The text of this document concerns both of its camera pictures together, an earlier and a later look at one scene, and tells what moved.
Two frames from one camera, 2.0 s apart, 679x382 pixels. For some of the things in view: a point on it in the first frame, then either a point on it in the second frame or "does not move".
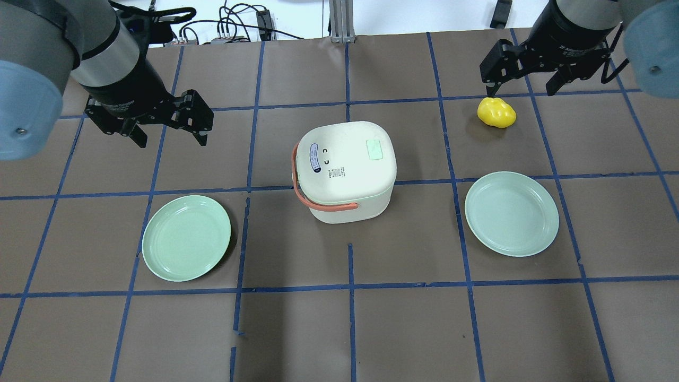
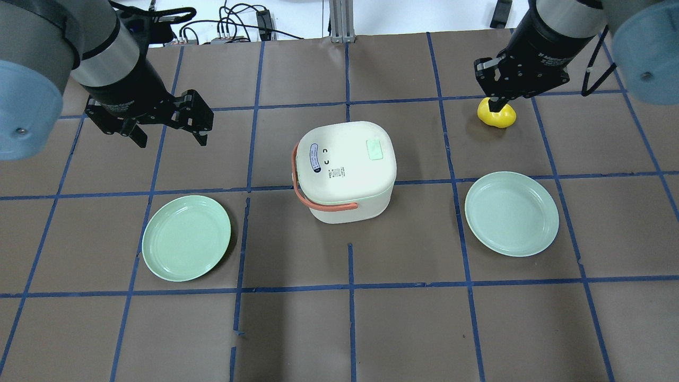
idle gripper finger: (198, 117) does not move
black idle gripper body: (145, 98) does not move
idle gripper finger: (131, 129) does not move
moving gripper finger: (505, 61) → (496, 103)
